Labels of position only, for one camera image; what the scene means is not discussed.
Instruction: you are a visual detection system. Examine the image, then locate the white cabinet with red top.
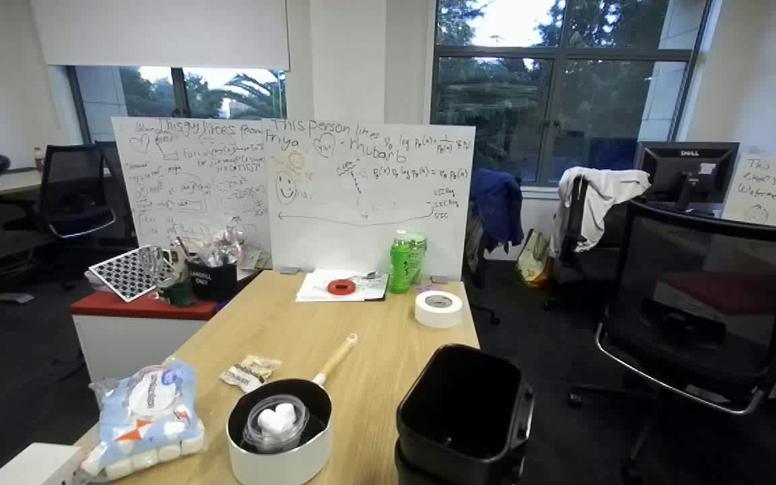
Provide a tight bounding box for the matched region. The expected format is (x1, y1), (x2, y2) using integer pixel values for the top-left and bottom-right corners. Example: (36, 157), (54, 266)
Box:
(67, 266), (269, 385)

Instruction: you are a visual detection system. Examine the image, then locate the white roller blind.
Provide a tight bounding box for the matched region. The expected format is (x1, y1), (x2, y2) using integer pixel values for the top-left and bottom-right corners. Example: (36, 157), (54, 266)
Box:
(30, 0), (291, 72)

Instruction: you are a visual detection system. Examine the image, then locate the yellow bag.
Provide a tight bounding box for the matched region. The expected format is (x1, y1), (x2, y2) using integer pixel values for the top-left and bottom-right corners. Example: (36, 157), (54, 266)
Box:
(516, 226), (558, 292)

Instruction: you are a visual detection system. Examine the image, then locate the black Dell monitor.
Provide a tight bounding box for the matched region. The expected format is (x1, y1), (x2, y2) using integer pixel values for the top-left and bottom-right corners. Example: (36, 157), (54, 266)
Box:
(637, 141), (741, 215)

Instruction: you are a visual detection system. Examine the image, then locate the dark green cup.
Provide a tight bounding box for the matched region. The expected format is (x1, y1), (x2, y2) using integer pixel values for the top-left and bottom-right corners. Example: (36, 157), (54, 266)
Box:
(166, 266), (201, 311)

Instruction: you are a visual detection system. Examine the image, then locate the green plastic bottle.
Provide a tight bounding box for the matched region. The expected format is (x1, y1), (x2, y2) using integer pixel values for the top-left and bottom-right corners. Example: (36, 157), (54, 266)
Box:
(385, 230), (431, 296)

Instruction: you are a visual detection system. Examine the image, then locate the window under blind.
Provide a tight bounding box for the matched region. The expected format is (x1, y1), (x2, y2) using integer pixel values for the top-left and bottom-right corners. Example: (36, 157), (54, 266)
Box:
(63, 63), (291, 146)

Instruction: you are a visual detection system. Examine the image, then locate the white power box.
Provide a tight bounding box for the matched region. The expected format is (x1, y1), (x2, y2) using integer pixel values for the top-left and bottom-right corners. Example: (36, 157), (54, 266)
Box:
(0, 440), (87, 485)

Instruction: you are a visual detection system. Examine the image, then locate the blue jacket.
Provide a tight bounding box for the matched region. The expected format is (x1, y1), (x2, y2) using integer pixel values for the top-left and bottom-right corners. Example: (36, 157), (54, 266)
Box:
(469, 166), (528, 253)

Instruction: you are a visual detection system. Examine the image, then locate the black trash can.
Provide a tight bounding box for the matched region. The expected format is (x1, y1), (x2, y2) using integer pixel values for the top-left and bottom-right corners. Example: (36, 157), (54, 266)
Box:
(395, 343), (540, 485)

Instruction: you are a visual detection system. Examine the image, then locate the black mesh chair by window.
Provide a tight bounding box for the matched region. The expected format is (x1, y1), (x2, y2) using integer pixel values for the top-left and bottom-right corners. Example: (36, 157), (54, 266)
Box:
(36, 142), (125, 242)

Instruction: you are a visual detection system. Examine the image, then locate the black chair under jacket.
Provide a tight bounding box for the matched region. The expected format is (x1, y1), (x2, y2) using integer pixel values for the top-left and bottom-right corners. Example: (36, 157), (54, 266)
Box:
(558, 172), (641, 292)

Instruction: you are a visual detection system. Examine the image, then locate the white tape roll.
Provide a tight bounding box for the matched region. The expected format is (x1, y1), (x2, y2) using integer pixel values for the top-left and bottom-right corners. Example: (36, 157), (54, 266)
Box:
(413, 289), (467, 332)

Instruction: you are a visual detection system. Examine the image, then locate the white jacket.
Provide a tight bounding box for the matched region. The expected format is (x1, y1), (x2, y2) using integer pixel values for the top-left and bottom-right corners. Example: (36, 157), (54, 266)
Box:
(558, 165), (655, 257)

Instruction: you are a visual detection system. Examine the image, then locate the whiteboard with smiley drawing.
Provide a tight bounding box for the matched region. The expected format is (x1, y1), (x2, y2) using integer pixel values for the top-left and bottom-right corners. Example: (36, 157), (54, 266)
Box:
(265, 118), (477, 284)

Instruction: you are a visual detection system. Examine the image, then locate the blue plastic bag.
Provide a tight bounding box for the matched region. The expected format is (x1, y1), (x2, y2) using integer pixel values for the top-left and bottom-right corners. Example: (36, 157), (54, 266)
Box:
(82, 359), (207, 482)

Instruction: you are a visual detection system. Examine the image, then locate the white pot wooden handle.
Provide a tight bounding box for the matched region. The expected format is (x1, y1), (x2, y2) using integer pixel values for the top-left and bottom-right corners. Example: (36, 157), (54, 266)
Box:
(225, 332), (362, 485)

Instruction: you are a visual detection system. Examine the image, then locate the black mesh office chair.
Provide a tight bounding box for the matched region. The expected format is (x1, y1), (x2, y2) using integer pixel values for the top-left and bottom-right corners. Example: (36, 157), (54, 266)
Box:
(567, 200), (776, 485)

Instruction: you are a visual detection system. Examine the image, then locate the checkered calibration board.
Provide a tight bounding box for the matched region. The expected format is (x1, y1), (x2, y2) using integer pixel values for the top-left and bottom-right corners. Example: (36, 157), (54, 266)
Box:
(85, 242), (172, 305)

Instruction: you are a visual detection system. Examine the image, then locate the small snack packet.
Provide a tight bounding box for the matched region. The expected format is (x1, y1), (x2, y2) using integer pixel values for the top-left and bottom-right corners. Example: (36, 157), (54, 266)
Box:
(218, 365), (265, 395)
(237, 352), (287, 382)

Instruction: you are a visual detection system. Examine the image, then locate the clear cup with white lumps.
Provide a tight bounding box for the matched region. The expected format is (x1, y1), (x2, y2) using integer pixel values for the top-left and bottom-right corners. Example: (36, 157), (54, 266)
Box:
(240, 390), (310, 456)

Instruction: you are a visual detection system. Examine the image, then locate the large dark framed window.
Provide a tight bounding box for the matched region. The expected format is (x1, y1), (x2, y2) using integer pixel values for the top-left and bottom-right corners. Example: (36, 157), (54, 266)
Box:
(428, 0), (714, 185)

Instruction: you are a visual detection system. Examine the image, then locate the red ring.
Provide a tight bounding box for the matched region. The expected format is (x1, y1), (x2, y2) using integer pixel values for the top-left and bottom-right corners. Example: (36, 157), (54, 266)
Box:
(325, 278), (360, 298)

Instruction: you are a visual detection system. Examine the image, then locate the whiteboard with dense writing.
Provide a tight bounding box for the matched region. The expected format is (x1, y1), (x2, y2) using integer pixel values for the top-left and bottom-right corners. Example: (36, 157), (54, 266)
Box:
(112, 117), (276, 272)

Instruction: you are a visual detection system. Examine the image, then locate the crumpled clear plastic trash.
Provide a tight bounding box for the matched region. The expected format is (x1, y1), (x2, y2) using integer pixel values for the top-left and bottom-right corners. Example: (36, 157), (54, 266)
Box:
(170, 224), (261, 278)

